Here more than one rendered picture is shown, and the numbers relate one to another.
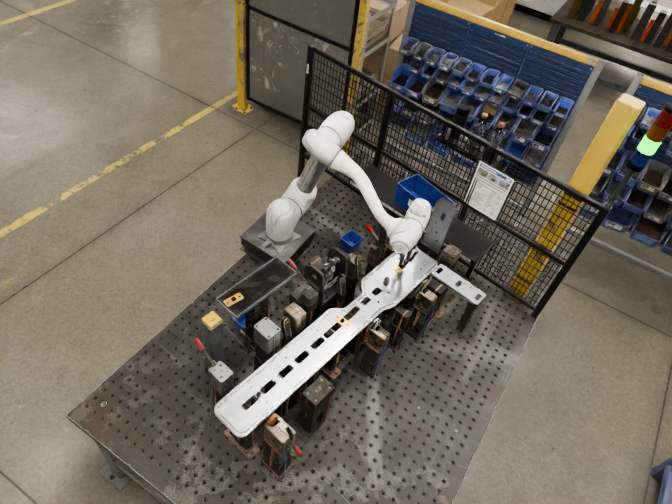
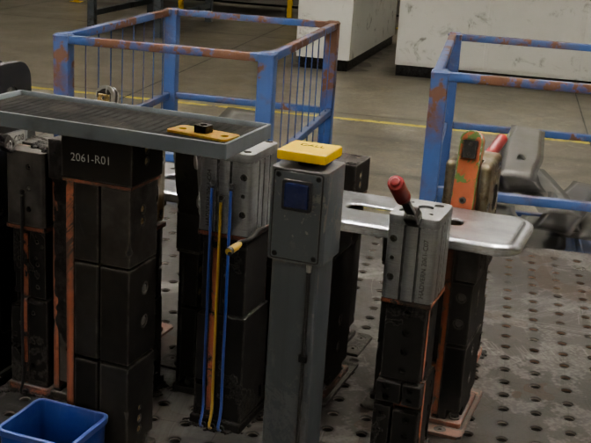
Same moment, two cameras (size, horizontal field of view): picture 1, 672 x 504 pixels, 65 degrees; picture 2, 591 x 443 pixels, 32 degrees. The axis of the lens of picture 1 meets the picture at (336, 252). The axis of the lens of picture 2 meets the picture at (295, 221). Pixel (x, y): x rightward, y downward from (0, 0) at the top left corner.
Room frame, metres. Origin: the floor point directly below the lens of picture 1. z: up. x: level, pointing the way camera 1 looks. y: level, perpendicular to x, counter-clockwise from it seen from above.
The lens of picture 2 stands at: (1.55, 1.61, 1.43)
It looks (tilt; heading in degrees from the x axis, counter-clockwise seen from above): 17 degrees down; 255
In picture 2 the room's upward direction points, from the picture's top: 4 degrees clockwise
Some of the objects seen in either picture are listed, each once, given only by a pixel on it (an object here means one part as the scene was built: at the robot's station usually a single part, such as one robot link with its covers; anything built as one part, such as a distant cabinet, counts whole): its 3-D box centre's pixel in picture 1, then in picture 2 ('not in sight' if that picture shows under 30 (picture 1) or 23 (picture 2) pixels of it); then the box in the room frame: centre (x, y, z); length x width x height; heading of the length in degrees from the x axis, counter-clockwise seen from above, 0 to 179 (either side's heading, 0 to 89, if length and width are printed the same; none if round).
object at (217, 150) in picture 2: (257, 286); (113, 121); (1.45, 0.32, 1.16); 0.37 x 0.14 x 0.02; 146
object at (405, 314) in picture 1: (398, 328); not in sight; (1.58, -0.38, 0.84); 0.11 x 0.08 x 0.29; 56
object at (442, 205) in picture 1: (438, 224); not in sight; (2.05, -0.51, 1.17); 0.12 x 0.01 x 0.34; 56
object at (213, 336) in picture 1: (214, 349); (297, 338); (1.24, 0.47, 0.92); 0.08 x 0.08 x 0.44; 56
